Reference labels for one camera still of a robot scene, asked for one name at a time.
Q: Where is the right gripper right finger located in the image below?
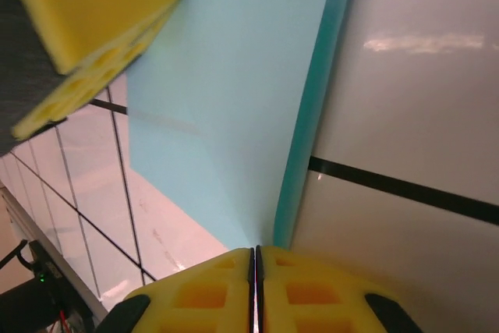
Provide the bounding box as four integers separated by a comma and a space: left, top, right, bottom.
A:
255, 246, 422, 333

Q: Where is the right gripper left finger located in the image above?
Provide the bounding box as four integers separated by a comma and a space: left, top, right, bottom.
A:
97, 246, 257, 333

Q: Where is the light blue paper sheet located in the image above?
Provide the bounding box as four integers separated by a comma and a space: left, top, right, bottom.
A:
126, 0, 358, 251

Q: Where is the long aluminium extrusion rail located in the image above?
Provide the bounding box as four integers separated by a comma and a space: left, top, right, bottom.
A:
0, 180, 108, 317

